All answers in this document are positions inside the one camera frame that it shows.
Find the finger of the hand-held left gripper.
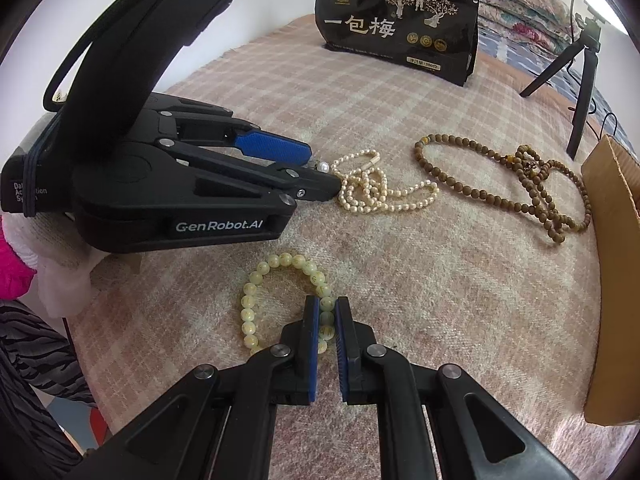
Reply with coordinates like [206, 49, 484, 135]
[156, 136, 343, 206]
[150, 92, 312, 167]

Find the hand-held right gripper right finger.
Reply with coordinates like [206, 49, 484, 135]
[335, 296, 581, 480]

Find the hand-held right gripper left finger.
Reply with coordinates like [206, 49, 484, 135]
[65, 295, 321, 480]

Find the pearl necklace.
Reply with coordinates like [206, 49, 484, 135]
[330, 150, 441, 215]

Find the pale yellow bead bracelet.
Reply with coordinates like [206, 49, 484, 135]
[240, 253, 337, 354]

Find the cardboard box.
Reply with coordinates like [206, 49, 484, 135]
[580, 134, 640, 428]

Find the person's left forearm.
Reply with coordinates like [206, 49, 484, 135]
[0, 210, 108, 318]

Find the black printed snack bag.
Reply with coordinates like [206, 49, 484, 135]
[314, 0, 482, 88]

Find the zebra striped clothing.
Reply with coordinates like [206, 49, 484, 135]
[0, 300, 108, 480]

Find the folded floral quilt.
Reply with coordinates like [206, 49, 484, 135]
[417, 0, 581, 56]

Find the black tripod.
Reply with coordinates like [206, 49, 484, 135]
[519, 15, 608, 159]

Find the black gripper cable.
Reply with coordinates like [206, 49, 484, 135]
[42, 10, 131, 216]

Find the brown bead necklace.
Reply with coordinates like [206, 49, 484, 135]
[414, 133, 592, 247]

